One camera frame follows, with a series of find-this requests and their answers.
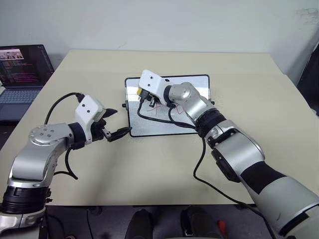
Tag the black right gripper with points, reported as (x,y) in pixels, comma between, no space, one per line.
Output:
(155,100)

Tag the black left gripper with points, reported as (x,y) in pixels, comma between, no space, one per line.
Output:
(97,130)

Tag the yellow whiteboard eraser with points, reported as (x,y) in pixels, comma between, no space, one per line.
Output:
(138,91)

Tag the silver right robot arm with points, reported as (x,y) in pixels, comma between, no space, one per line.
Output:
(246,149)

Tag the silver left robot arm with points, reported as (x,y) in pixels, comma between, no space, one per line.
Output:
(32,161)

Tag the black framed small whiteboard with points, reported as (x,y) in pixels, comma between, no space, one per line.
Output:
(139,124)

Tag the dark rounded shape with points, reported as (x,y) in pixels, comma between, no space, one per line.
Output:
(199,221)
(140,224)

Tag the open grey laptop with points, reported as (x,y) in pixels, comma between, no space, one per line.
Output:
(17,82)

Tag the small red object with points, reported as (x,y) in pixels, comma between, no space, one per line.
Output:
(221,225)

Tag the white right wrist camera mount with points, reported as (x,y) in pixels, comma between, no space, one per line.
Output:
(150,83)

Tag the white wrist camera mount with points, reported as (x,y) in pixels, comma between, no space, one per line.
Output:
(150,83)
(88,109)

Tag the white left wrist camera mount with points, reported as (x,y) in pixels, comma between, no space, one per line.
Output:
(88,109)

